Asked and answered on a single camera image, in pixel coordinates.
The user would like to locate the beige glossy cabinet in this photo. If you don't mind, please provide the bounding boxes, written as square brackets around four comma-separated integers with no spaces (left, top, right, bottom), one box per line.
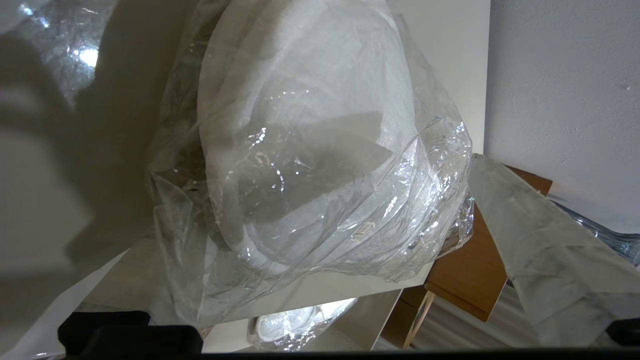
[0,0,493,321]

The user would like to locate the brown wooden desk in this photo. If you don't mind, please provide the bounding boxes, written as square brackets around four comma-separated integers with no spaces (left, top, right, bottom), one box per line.
[385,165,553,351]

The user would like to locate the white slippers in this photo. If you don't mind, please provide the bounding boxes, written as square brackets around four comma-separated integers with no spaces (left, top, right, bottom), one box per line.
[15,0,474,328]
[246,298,359,352]

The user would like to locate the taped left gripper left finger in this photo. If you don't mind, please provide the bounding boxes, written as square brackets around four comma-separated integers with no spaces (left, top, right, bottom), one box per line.
[0,250,128,360]

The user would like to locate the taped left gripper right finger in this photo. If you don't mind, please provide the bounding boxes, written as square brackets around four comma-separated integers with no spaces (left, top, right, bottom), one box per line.
[469,154,640,347]

